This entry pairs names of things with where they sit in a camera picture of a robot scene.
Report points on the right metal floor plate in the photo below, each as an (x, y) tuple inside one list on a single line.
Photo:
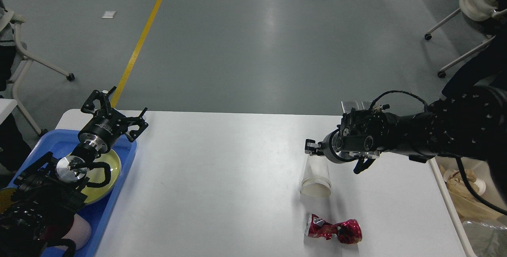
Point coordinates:
[(367, 105)]

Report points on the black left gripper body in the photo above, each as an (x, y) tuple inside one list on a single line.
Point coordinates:
[(100, 134)]

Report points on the pink mug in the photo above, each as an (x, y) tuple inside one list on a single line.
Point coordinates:
[(78, 230)]

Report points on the beige plastic bin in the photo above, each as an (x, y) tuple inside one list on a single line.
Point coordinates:
[(490, 194)]

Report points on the metal floor plate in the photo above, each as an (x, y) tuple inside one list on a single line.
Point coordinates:
[(367, 105), (349, 106)]

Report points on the white paper scrap on floor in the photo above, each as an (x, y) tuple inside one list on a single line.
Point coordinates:
[(108, 14)]

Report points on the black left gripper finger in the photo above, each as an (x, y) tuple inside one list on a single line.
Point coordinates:
[(99, 105), (133, 127)]

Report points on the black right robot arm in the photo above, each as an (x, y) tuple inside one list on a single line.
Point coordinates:
[(471, 124)]

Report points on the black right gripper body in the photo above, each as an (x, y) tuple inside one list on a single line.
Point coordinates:
[(329, 149)]

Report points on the blue plastic tray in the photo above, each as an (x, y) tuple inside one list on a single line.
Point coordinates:
[(61, 142)]

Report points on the crushed red can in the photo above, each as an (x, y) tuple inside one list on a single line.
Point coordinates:
[(347, 232)]

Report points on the brown paper bag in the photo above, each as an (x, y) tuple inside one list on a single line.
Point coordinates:
[(466, 205)]

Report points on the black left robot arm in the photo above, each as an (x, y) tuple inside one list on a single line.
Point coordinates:
[(40, 210)]

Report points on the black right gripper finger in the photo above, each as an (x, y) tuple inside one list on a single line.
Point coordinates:
[(313, 148), (363, 164)]

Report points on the person in dark jeans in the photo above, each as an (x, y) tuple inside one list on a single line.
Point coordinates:
[(491, 61)]

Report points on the left metal floor plate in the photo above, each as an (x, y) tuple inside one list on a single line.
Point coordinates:
[(349, 106)]

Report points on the white side table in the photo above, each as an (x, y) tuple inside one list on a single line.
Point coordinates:
[(6, 108)]

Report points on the teal mug yellow inside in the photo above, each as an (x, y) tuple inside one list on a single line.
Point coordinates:
[(5, 198)]

